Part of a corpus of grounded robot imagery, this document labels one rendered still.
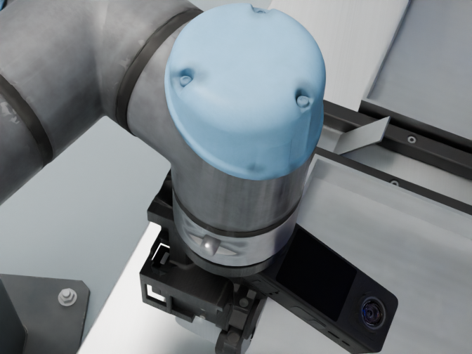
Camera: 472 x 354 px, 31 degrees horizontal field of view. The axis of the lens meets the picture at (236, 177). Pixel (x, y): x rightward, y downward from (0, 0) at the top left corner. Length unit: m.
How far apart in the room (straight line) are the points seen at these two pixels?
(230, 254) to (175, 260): 0.09
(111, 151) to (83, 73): 1.46
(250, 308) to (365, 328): 0.08
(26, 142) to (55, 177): 1.45
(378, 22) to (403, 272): 0.30
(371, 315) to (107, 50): 0.26
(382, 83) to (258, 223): 0.48
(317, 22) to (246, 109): 0.58
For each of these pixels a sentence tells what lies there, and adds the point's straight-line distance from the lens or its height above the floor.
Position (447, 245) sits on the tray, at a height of 0.88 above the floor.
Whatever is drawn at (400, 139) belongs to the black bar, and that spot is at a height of 0.90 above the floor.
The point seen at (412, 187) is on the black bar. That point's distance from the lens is 0.82.
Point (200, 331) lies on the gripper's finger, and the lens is 0.66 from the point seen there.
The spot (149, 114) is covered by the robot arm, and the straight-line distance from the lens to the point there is 0.42.
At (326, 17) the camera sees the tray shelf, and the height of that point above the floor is 0.88.
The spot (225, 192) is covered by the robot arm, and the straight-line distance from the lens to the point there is 0.42.
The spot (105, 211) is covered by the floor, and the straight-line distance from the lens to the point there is 1.81.
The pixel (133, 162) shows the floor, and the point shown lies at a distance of 1.87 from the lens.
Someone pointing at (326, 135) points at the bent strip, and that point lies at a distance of 0.85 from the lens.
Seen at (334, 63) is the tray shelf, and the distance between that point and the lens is 0.91.
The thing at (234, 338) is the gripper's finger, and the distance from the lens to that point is 0.58.
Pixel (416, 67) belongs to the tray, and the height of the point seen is 0.88.
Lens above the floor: 1.58
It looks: 59 degrees down
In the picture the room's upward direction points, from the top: 5 degrees clockwise
